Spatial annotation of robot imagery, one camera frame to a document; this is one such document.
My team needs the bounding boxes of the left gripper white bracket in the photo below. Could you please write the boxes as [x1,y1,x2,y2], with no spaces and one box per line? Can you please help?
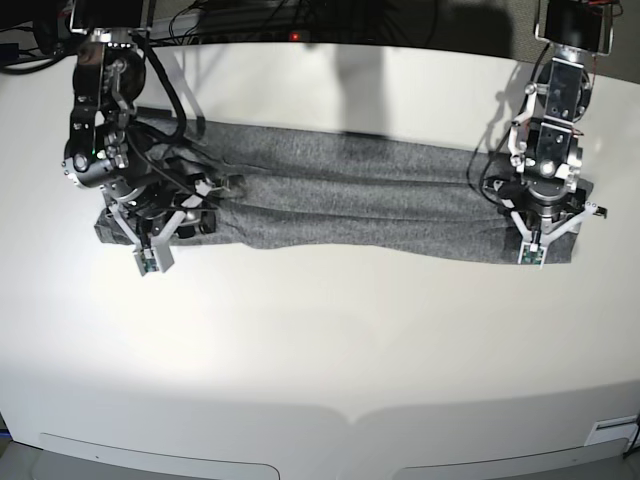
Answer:
[487,177,608,265]

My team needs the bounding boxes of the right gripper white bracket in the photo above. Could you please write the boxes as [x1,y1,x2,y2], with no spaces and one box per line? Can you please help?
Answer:
[102,173,238,273]

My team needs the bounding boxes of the grey long-sleeve T-shirt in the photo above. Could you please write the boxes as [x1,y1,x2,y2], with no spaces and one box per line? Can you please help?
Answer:
[94,106,596,266]

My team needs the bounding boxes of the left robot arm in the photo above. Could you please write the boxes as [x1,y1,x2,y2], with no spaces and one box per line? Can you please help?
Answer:
[479,1,623,267]

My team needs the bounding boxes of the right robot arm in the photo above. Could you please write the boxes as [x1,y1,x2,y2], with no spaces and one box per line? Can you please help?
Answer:
[62,1,230,275]

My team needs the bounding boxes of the black power strip with LED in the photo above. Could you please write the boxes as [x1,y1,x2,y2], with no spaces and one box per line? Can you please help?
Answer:
[184,23,379,45]

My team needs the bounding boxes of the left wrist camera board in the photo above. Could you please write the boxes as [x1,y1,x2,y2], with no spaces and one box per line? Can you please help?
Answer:
[518,243,546,268]

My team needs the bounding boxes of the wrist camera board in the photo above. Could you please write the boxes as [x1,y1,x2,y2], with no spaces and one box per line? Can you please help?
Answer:
[518,243,546,268]
[136,251,159,276]

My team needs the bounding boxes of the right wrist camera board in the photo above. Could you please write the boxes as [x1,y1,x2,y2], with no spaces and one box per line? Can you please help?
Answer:
[136,251,159,276]

